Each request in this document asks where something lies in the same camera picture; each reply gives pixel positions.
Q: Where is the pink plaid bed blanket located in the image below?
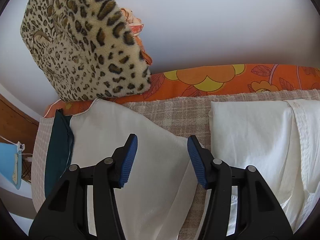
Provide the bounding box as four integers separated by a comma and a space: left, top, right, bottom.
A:
31, 89, 319, 239

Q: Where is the orange floral pillow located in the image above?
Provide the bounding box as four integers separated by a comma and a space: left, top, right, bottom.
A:
121, 8, 152, 66

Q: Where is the wooden door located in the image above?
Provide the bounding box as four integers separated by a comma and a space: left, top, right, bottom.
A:
0, 93, 40, 153

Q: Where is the orange floral bed sheet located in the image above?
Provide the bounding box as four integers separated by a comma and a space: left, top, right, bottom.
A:
43, 63, 320, 119

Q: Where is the white shirt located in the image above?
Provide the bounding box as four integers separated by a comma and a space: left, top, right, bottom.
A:
209, 99, 319, 233

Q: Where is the white and teal patterned garment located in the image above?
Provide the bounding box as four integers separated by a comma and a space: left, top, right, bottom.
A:
30, 100, 196, 239

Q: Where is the light blue chair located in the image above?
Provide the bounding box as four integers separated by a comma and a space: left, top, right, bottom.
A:
0, 142, 24, 190

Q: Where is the leopard print fur cushion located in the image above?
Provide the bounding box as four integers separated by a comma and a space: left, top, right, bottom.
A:
20, 0, 151, 102

